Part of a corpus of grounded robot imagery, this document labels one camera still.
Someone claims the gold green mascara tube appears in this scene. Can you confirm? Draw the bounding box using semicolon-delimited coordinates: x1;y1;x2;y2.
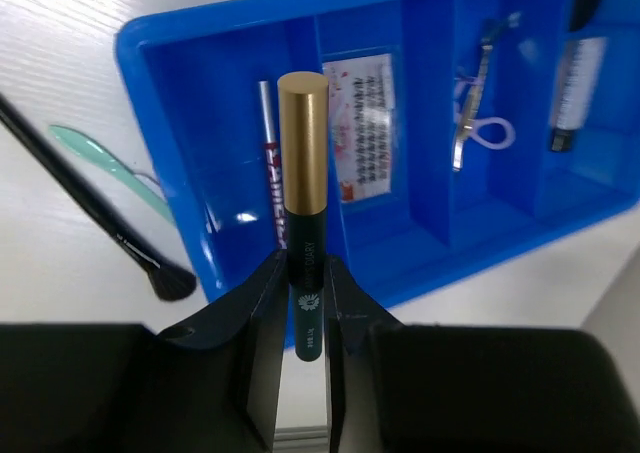
277;71;329;362

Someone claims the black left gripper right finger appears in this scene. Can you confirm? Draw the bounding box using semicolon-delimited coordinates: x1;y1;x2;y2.
324;257;639;452

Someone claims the blue compartment tray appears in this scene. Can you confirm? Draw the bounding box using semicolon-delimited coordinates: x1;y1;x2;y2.
115;0;639;306

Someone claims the brown hair clip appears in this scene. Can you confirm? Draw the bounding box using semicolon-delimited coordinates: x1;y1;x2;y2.
473;11;521;86

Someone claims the beige hair clip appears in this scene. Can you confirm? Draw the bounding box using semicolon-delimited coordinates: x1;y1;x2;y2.
452;77;484;172

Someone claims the white loop hair tool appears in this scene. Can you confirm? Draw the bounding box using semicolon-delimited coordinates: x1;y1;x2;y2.
453;73;516;151

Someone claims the mint green spatula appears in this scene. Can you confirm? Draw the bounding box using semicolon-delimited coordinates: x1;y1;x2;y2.
48;125;176;226

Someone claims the false eyelash packet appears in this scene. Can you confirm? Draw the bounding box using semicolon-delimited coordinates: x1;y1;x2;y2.
323;53;396;203

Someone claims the clear plastic tube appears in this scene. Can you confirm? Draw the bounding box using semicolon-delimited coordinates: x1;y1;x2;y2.
549;37;608;153

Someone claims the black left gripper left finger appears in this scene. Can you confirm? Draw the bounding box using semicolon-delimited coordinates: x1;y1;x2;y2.
1;252;288;452

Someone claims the black makeup brush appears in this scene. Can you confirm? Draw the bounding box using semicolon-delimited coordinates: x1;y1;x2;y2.
1;97;197;302

